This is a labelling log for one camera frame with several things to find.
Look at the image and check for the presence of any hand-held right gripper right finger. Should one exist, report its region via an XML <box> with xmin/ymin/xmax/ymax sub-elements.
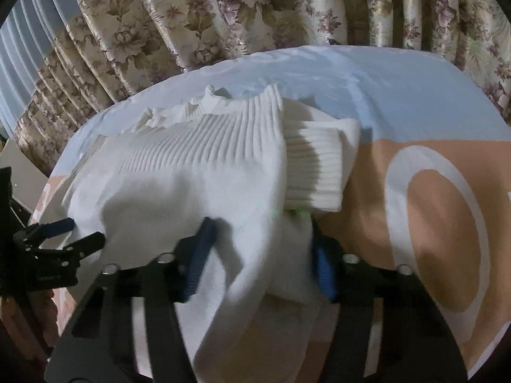
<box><xmin>309</xmin><ymin>223</ymin><xmax>440</xmax><ymax>370</ymax></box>

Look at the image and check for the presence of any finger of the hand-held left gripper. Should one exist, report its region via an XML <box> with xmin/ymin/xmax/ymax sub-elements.
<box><xmin>38</xmin><ymin>231</ymin><xmax>106</xmax><ymax>265</ymax></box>
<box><xmin>14</xmin><ymin>218</ymin><xmax>75</xmax><ymax>245</ymax></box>

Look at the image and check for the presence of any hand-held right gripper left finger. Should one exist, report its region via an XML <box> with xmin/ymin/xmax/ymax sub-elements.
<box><xmin>70</xmin><ymin>216</ymin><xmax>218</xmax><ymax>370</ymax></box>

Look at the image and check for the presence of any white knit sweater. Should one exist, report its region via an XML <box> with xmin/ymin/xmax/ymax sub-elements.
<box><xmin>64</xmin><ymin>84</ymin><xmax>362</xmax><ymax>383</ymax></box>

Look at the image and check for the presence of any grey flat board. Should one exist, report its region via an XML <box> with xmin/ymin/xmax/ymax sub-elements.
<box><xmin>0</xmin><ymin>139</ymin><xmax>52</xmax><ymax>218</ymax></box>

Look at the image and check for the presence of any orange and blue printed blanket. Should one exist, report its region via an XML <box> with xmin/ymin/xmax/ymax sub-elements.
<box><xmin>30</xmin><ymin>44</ymin><xmax>511</xmax><ymax>383</ymax></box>

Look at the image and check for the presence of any blue floral curtain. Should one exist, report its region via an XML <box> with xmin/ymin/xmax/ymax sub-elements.
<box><xmin>0</xmin><ymin>0</ymin><xmax>511</xmax><ymax>177</ymax></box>

